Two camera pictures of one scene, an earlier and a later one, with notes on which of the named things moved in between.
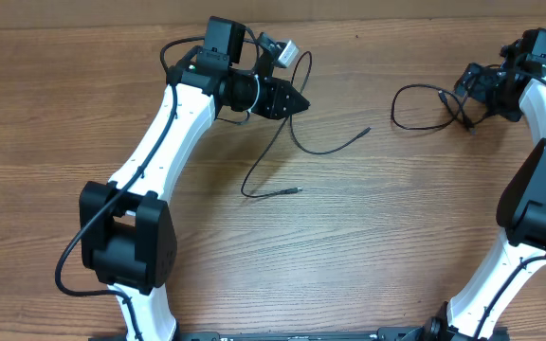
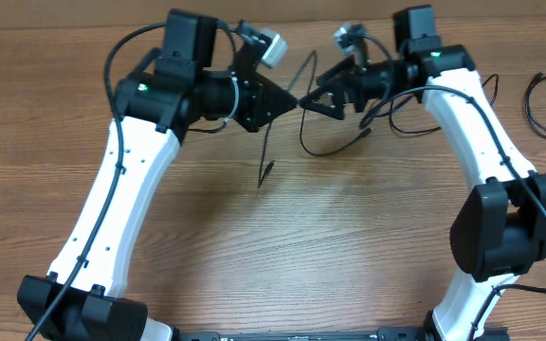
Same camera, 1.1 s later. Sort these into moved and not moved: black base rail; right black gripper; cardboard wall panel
Moved: right black gripper
Not moved: cardboard wall panel; black base rail
